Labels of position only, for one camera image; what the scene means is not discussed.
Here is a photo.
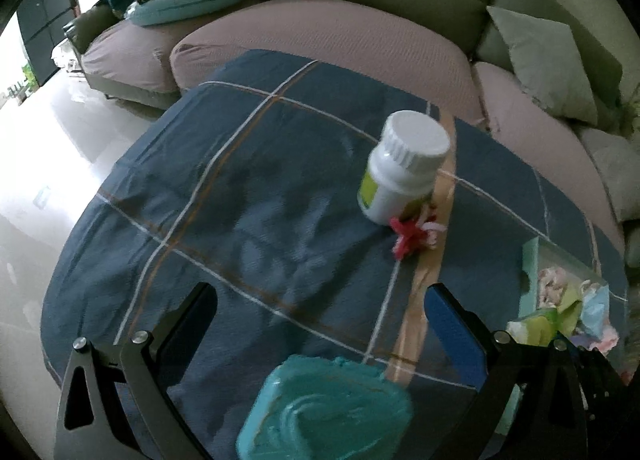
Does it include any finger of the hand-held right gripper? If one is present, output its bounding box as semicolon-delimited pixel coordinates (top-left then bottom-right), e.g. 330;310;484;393
575;342;626;421

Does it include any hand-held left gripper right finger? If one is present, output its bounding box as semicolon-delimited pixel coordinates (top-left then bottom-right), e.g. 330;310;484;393
422;282;588;460

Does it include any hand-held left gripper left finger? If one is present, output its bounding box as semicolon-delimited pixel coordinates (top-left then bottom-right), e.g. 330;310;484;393
54;282;221;460

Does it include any light green cloth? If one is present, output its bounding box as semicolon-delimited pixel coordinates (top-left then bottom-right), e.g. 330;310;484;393
557;280;596;336

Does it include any green small box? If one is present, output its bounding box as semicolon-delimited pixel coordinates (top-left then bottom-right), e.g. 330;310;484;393
506;307;560;346

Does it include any light green tray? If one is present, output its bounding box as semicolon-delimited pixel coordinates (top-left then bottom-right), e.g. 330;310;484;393
517;235;628;391

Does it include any beige drawstring pouch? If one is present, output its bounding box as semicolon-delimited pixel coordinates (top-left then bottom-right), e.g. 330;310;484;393
540;265;576;306

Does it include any teal wet wipes box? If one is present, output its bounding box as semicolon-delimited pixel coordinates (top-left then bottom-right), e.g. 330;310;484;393
235;355;416;460

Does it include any blue plaid blanket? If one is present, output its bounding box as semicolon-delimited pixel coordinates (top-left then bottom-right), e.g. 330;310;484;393
41;49;628;460

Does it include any white plastic bottle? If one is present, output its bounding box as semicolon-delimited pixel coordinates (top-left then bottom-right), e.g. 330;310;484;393
356;110;452;226

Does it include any light grey pillow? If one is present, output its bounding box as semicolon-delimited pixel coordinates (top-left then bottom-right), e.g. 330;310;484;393
486;5;601;123

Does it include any teal cushion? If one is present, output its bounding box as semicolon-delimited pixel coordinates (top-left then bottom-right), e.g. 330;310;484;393
125;0;251;27

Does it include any dark cabinet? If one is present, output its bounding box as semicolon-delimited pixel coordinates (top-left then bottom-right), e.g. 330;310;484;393
16;0;81;86

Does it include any pink white hair tie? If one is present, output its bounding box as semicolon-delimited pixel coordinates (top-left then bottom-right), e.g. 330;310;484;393
417;207;446;246

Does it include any red hair tie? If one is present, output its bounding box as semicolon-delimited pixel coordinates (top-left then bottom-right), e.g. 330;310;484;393
390;217;426;261

